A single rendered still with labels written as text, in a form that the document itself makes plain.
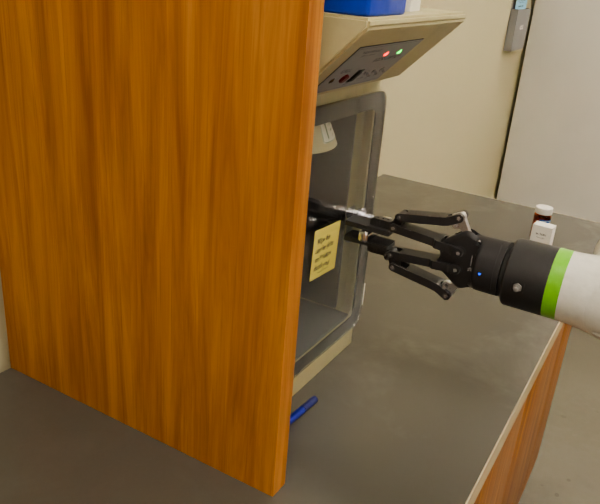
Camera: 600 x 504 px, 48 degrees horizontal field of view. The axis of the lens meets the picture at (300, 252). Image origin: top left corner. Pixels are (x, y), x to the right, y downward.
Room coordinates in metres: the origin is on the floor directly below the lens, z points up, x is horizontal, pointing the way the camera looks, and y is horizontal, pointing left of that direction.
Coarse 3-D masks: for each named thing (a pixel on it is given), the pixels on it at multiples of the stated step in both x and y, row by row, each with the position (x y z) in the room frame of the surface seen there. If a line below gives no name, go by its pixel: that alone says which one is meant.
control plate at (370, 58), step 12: (360, 48) 0.76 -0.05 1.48; (372, 48) 0.80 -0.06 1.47; (384, 48) 0.83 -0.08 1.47; (396, 48) 0.87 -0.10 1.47; (408, 48) 0.92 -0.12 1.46; (348, 60) 0.77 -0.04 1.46; (360, 60) 0.81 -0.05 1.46; (372, 60) 0.84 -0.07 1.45; (384, 60) 0.89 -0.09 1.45; (396, 60) 0.93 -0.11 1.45; (336, 72) 0.78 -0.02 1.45; (348, 72) 0.82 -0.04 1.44; (384, 72) 0.95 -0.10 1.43; (324, 84) 0.79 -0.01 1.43; (336, 84) 0.83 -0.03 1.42; (348, 84) 0.87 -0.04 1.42
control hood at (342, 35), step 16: (336, 16) 0.74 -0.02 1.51; (352, 16) 0.73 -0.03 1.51; (384, 16) 0.77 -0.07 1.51; (400, 16) 0.80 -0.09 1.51; (416, 16) 0.84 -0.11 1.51; (432, 16) 0.89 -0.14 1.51; (448, 16) 0.93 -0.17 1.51; (464, 16) 0.99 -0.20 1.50; (336, 32) 0.74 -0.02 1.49; (352, 32) 0.73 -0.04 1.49; (368, 32) 0.73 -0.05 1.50; (384, 32) 0.77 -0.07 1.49; (400, 32) 0.82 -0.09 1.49; (416, 32) 0.87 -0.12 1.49; (432, 32) 0.93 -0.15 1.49; (448, 32) 1.00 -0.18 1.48; (336, 48) 0.74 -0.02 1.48; (352, 48) 0.74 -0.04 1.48; (416, 48) 0.95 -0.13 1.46; (320, 64) 0.75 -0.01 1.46; (336, 64) 0.76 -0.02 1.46; (400, 64) 0.98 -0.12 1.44; (320, 80) 0.77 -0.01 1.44
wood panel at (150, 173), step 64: (0, 0) 0.87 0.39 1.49; (64, 0) 0.82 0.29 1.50; (128, 0) 0.77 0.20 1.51; (192, 0) 0.73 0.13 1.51; (256, 0) 0.69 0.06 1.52; (320, 0) 0.68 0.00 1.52; (0, 64) 0.88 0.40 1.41; (64, 64) 0.82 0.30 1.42; (128, 64) 0.77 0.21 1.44; (192, 64) 0.73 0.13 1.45; (256, 64) 0.69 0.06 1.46; (0, 128) 0.88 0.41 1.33; (64, 128) 0.82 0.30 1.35; (128, 128) 0.77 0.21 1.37; (192, 128) 0.73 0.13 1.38; (256, 128) 0.69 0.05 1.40; (0, 192) 0.89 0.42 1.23; (64, 192) 0.83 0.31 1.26; (128, 192) 0.77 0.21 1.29; (192, 192) 0.73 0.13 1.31; (256, 192) 0.69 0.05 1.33; (0, 256) 0.90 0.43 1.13; (64, 256) 0.83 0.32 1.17; (128, 256) 0.77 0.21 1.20; (192, 256) 0.73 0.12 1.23; (256, 256) 0.68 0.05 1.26; (64, 320) 0.83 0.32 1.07; (128, 320) 0.78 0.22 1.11; (192, 320) 0.73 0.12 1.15; (256, 320) 0.68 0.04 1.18; (64, 384) 0.84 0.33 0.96; (128, 384) 0.78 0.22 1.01; (192, 384) 0.72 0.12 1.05; (256, 384) 0.68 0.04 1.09; (192, 448) 0.72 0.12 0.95; (256, 448) 0.68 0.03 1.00
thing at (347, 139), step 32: (384, 96) 1.03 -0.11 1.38; (320, 128) 0.87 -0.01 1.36; (352, 128) 0.95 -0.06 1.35; (320, 160) 0.87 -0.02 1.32; (352, 160) 0.96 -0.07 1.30; (320, 192) 0.88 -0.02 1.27; (352, 192) 0.97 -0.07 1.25; (320, 224) 0.89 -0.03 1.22; (352, 256) 0.99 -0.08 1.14; (320, 288) 0.90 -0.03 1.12; (352, 288) 1.00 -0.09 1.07; (320, 320) 0.91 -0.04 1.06; (352, 320) 1.02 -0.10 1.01; (320, 352) 0.92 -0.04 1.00
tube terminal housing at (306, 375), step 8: (352, 88) 0.97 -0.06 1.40; (360, 88) 0.99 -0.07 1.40; (368, 88) 1.02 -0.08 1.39; (376, 88) 1.04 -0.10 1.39; (320, 96) 0.89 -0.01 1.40; (328, 96) 0.91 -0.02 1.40; (336, 96) 0.93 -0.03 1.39; (344, 96) 0.95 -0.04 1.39; (352, 96) 0.97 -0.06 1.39; (320, 104) 0.89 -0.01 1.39; (352, 328) 1.06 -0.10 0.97; (344, 336) 1.03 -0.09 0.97; (336, 344) 1.00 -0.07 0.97; (344, 344) 1.03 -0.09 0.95; (328, 352) 0.98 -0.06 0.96; (336, 352) 1.01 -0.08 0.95; (320, 360) 0.95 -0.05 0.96; (328, 360) 0.98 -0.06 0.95; (312, 368) 0.93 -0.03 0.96; (320, 368) 0.96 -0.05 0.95; (296, 376) 0.88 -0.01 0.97; (304, 376) 0.91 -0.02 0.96; (312, 376) 0.93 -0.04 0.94; (296, 384) 0.89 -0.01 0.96; (304, 384) 0.91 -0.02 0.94; (296, 392) 0.89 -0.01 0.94
